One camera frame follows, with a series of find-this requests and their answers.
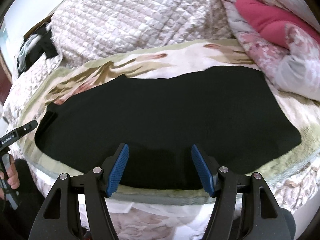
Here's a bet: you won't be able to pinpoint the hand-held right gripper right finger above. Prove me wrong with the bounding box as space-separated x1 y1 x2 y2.
191 144 292 240

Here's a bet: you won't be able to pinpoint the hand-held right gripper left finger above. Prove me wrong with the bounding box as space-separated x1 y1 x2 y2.
28 142 130 240

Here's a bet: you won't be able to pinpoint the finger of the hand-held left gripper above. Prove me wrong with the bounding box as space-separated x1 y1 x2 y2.
15 120 38 137

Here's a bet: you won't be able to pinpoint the black pants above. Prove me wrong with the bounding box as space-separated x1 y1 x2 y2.
34 65 302 190

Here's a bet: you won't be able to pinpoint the person's left hand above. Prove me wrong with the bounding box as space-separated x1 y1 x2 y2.
0 154 20 200

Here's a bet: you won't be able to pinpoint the white bed sheet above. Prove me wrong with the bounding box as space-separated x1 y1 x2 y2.
77 194 218 240

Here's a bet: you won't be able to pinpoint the pile of dark clothes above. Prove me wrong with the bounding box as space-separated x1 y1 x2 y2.
16 22 59 77

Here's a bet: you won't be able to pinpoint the wooden headboard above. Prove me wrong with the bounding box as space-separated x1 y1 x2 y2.
24 17 52 39

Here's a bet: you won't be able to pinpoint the floral fleece blanket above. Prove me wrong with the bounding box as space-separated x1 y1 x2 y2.
15 39 320 205

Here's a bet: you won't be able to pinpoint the quilted patterned bedspread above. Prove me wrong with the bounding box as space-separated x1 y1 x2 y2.
0 0 240 125

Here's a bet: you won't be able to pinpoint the pink floral comforter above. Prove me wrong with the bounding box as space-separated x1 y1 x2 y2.
221 0 320 100

